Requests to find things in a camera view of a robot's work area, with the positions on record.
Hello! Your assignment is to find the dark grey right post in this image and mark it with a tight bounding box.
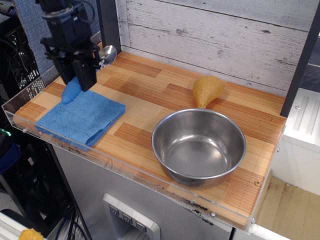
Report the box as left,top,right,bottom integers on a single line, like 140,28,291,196
280,1,320,118

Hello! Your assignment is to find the yellow plastic chicken drumstick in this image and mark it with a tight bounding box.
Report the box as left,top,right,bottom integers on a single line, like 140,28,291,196
192,75,224,109

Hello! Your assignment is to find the clear acrylic table guard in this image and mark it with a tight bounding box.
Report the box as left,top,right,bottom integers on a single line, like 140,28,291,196
5,52,286,240

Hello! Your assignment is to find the black plastic crate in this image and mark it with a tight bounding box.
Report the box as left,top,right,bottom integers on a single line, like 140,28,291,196
0,26,40,89

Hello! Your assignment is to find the stainless steel bowl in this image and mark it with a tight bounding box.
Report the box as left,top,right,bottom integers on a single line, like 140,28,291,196
151,108,247,188

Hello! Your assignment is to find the white aluminium frame block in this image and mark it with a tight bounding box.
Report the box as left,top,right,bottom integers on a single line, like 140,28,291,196
270,88,320,195

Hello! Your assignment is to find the dark grey post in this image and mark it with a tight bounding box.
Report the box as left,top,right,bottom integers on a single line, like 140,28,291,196
96,0,122,54
280,1,320,118

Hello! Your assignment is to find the yellow toy at bottom left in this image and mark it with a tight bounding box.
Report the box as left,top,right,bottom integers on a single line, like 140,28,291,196
18,228,45,240

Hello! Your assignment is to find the blue fabric panel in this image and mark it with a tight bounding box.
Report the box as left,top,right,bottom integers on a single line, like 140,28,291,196
12,0,102,78

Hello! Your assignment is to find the blue handled metal spoon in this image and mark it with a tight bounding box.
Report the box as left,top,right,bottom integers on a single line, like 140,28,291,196
61,45,118,105

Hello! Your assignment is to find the dark grey left post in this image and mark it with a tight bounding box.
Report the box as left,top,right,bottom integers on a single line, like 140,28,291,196
96,0,122,54

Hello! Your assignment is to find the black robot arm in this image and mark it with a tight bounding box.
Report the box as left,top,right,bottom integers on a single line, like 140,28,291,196
36,0,102,92

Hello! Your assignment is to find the toy fridge dispenser panel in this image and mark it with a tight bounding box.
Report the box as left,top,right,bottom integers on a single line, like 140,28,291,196
102,193,161,240

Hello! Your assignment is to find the folded blue cloth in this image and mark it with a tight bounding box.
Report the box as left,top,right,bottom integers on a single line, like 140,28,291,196
35,90,126,152

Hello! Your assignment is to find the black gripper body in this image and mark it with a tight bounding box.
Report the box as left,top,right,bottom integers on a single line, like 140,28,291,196
40,4,100,68

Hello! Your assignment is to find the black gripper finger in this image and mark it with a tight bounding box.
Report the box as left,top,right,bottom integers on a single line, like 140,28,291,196
72,60,97,92
53,55,76,85

